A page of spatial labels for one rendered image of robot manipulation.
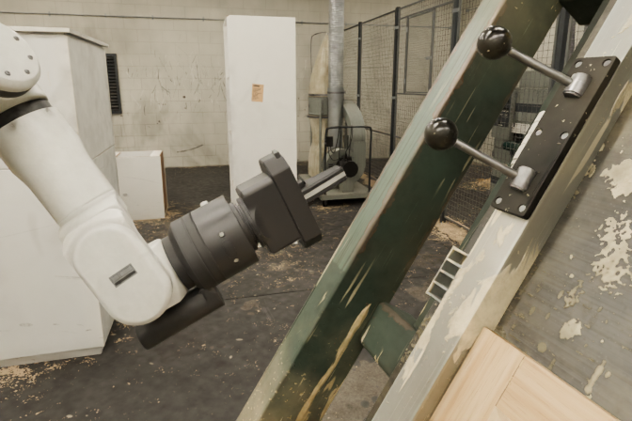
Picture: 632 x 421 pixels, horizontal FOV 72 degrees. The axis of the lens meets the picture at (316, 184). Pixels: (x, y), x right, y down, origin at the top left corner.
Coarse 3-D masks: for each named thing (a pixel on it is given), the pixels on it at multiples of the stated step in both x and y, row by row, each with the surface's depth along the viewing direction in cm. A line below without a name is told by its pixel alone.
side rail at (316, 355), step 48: (528, 0) 70; (528, 48) 72; (432, 96) 72; (480, 96) 70; (480, 144) 72; (384, 192) 70; (432, 192) 71; (384, 240) 70; (336, 288) 68; (384, 288) 72; (288, 336) 72; (336, 336) 70; (288, 384) 69; (336, 384) 72
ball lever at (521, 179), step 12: (432, 120) 49; (444, 120) 48; (432, 132) 48; (444, 132) 48; (456, 132) 48; (432, 144) 49; (444, 144) 48; (456, 144) 49; (480, 156) 49; (504, 168) 48; (528, 168) 48; (516, 180) 48; (528, 180) 47
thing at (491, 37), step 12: (480, 36) 49; (492, 36) 48; (504, 36) 48; (480, 48) 49; (492, 48) 48; (504, 48) 48; (528, 60) 49; (540, 72) 49; (552, 72) 48; (564, 84) 48; (576, 84) 48; (588, 84) 48; (564, 96) 49; (576, 96) 48
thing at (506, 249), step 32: (608, 32) 50; (608, 96) 47; (608, 128) 48; (576, 160) 47; (512, 224) 48; (544, 224) 48; (480, 256) 50; (512, 256) 47; (480, 288) 48; (512, 288) 48; (448, 320) 49; (480, 320) 47; (416, 352) 51; (448, 352) 47; (416, 384) 48; (448, 384) 47; (384, 416) 50; (416, 416) 47
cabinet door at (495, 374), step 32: (480, 352) 46; (512, 352) 44; (480, 384) 45; (512, 384) 42; (544, 384) 40; (448, 416) 46; (480, 416) 43; (512, 416) 41; (544, 416) 38; (576, 416) 36; (608, 416) 35
